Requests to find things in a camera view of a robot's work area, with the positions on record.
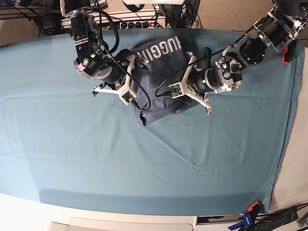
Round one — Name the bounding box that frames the orange blue clamp bottom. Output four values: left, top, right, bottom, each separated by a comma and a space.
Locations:
228, 201, 262, 231

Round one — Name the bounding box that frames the orange black clamp top right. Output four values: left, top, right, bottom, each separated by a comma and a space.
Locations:
282, 40, 297, 64

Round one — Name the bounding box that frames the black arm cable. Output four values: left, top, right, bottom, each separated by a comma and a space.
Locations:
155, 47, 256, 98
95, 0, 151, 112

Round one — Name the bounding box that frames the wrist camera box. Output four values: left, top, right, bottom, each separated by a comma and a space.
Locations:
168, 82, 184, 99
120, 90, 137, 105

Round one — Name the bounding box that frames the blue-grey heathered T-shirt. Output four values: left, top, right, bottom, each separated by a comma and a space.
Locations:
130, 34, 197, 126

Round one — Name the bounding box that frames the teal table cloth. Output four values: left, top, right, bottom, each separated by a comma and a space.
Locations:
0, 34, 305, 216

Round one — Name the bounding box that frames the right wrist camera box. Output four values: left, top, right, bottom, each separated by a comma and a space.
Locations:
120, 90, 137, 105

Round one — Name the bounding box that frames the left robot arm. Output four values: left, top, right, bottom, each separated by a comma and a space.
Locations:
169, 0, 308, 114

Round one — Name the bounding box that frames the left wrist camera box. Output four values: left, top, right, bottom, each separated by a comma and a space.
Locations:
168, 82, 184, 99

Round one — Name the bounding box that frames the white power strip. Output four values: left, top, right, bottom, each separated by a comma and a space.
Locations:
61, 11, 168, 30

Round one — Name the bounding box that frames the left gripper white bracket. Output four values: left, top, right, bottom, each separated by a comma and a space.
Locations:
179, 50, 218, 115

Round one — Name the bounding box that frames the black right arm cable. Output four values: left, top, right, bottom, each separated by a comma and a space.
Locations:
95, 0, 151, 112

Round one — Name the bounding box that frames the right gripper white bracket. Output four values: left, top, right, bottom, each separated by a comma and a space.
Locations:
92, 55, 136, 96

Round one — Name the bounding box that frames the black cable bundle bottom right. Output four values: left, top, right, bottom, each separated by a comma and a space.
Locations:
255, 203, 308, 231

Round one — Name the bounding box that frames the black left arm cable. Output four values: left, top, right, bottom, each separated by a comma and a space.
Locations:
155, 47, 256, 98

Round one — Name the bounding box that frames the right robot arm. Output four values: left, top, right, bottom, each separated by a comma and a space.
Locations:
60, 0, 137, 103

